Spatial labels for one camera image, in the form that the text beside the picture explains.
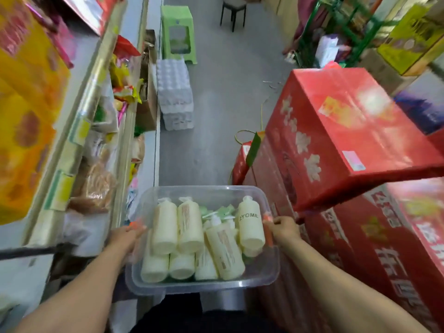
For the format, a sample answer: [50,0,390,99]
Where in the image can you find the clear bag of bread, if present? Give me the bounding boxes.
[69,159,118,215]

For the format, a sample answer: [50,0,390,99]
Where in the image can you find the maroon cloth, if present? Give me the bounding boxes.
[283,0,321,55]

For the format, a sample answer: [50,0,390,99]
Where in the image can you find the metal store shelf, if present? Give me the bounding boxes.
[0,0,164,333]

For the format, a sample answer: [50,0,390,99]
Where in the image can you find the person's right forearm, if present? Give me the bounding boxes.
[282,235,431,333]

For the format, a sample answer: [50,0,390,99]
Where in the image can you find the person's left forearm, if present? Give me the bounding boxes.
[14,243,130,333]

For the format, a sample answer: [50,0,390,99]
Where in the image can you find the pile of colourful snack packets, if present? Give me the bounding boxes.
[91,53,143,134]

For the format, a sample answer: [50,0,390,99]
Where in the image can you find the yellow carrying strap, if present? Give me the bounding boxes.
[234,129,258,146]

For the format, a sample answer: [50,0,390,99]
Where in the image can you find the yellow-green price tag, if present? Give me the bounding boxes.
[69,116,91,147]
[44,170,75,212]

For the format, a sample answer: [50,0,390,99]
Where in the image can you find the small red gift box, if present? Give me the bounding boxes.
[231,141,254,186]

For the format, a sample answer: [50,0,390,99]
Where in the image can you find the black stool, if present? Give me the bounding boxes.
[219,0,248,32]

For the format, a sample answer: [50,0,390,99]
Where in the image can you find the green metal rack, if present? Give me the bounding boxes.
[298,0,399,68]

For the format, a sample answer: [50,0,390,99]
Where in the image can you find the person's left hand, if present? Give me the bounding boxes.
[106,223,148,256]

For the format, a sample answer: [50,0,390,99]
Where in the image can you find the red snack packet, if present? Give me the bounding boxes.
[113,35,141,60]

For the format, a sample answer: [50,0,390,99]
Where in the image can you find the green sachets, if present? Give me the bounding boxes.
[199,204,238,222]

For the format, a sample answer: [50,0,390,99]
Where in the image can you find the yellow-green carton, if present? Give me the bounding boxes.
[377,3,444,77]

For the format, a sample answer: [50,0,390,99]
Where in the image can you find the dark red carton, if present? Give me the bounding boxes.
[243,135,333,333]

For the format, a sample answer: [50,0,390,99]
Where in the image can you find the large yellow gift box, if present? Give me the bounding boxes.
[0,0,72,226]

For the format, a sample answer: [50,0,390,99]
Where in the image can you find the shrink-wrapped pack of water bottles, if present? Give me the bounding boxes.
[155,59,195,131]

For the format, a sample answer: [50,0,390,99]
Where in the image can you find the pile of cream lotion bottles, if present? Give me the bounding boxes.
[140,196,266,284]

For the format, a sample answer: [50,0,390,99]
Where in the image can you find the person's right hand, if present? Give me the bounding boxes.
[263,216,303,249]

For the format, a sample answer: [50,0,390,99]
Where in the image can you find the brown cardboard box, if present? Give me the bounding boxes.
[135,29,159,132]

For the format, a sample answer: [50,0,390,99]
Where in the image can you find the purple printed box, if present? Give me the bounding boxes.
[394,62,444,136]

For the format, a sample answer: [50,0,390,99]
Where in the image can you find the green hang tag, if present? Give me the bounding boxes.
[246,132,263,167]

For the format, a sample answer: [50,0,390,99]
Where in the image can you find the red box with white edge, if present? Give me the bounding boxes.
[59,0,126,37]

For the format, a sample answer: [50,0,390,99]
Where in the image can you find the clear plastic storage bin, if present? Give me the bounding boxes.
[125,185,281,296]

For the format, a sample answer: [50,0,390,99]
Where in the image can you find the green plastic stool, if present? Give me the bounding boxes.
[160,5,198,65]

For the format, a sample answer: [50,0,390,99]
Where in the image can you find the plain cardboard carton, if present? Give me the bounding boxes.
[357,48,417,96]

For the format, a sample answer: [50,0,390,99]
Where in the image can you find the large red flower-print gift box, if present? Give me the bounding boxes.
[265,67,444,213]

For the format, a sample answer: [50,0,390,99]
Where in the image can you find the person's black clothing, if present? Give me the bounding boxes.
[130,293,288,333]

